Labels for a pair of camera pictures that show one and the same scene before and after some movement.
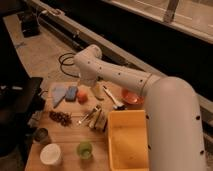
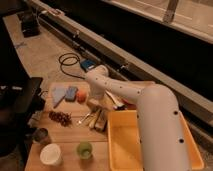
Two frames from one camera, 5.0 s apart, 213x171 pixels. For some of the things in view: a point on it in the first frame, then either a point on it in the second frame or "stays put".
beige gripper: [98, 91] → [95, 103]
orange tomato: [82, 97] stays put
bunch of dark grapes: [64, 119] stays put
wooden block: [102, 121] stays put
